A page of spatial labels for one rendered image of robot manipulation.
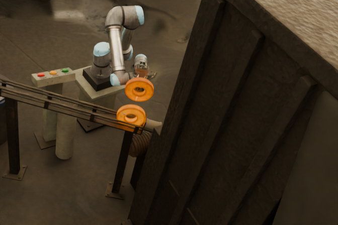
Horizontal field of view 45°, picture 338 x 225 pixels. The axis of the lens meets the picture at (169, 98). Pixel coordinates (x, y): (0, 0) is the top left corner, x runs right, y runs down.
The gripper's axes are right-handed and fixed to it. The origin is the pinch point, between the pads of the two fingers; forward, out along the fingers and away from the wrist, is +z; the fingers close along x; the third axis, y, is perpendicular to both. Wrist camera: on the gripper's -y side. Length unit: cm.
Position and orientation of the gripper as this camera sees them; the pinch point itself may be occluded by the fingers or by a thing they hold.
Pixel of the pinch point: (140, 87)
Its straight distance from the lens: 219.5
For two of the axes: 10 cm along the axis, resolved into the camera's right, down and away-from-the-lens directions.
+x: 9.7, 1.7, 1.5
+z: 0.6, 4.6, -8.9
